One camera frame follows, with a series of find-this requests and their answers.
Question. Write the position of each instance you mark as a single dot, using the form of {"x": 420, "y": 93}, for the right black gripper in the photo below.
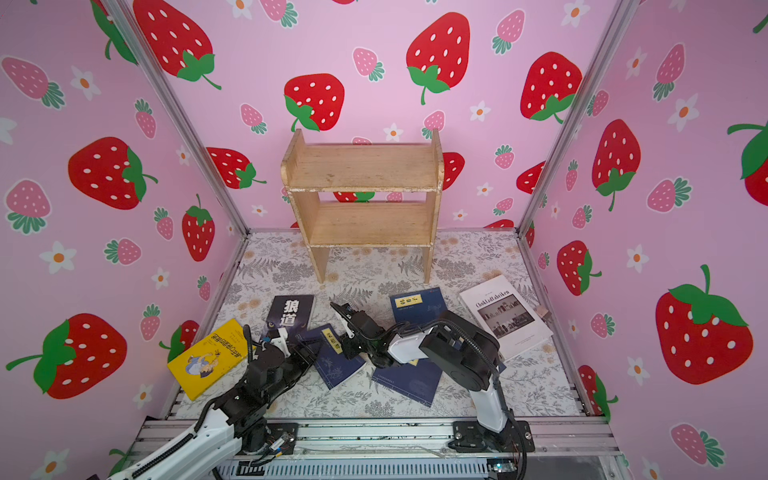
{"x": 345, "y": 341}

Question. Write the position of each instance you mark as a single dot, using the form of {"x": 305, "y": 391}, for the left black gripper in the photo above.
{"x": 306, "y": 363}

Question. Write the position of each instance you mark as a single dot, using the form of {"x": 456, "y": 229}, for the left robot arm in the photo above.
{"x": 234, "y": 422}

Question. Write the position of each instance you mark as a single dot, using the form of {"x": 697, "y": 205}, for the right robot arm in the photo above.
{"x": 462, "y": 350}

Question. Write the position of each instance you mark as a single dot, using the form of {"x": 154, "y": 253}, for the black wolf cover book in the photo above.
{"x": 291, "y": 312}

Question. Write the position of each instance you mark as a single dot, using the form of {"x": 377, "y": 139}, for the yellow cover book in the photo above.
{"x": 199, "y": 367}

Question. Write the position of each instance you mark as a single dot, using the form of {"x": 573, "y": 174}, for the wooden two-tier bookshelf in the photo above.
{"x": 309, "y": 170}

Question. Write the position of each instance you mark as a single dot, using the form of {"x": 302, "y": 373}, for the white photo cover book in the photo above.
{"x": 498, "y": 307}

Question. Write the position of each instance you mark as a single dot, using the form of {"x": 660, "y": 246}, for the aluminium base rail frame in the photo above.
{"x": 411, "y": 448}

